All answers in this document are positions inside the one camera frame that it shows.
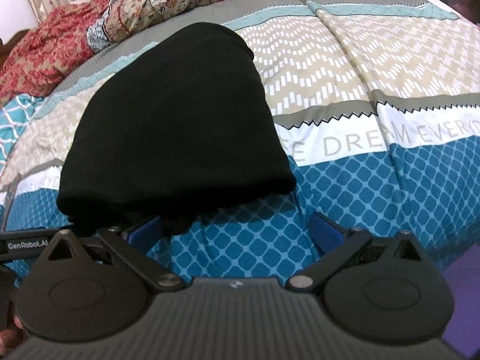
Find black pants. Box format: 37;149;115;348
56;22;296;236

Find brown wooden headboard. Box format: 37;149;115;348
0;29;29;68

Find teal lattice pillow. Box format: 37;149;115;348
0;94;45;172

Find red floral quilt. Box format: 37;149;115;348
1;0;224;105

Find person's hand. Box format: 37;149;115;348
0;315;26;357

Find patterned teal beige bedsheet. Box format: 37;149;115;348
1;0;479;278

